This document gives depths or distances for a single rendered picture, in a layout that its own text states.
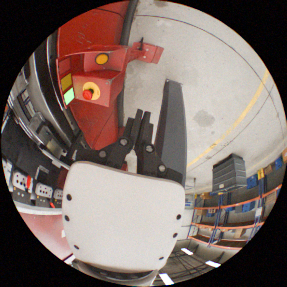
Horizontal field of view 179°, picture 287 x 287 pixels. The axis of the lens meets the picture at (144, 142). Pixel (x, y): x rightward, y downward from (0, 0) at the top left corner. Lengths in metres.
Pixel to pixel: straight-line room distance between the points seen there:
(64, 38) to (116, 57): 0.26
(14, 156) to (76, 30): 1.00
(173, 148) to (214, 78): 0.89
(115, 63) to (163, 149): 0.39
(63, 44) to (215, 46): 1.07
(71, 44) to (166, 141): 0.62
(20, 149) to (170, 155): 1.20
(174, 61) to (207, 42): 0.43
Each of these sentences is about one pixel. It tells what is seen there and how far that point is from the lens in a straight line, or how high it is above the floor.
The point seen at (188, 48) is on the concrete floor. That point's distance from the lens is 1.03.
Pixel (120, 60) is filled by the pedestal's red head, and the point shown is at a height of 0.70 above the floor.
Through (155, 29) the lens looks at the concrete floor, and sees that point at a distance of 1.04.
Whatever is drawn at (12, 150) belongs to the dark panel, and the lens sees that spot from 1.10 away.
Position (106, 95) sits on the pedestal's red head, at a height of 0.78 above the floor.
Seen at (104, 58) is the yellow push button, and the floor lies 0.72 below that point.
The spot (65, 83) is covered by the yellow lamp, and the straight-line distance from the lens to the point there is 0.36.
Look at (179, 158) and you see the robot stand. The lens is 0.46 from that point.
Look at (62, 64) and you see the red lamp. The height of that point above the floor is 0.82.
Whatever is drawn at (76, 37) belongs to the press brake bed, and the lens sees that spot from 0.51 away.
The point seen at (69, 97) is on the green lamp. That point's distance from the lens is 0.39.
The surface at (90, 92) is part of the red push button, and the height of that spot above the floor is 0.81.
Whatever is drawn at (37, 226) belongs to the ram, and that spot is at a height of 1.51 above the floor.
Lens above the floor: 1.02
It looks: 32 degrees down
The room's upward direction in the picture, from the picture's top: 165 degrees counter-clockwise
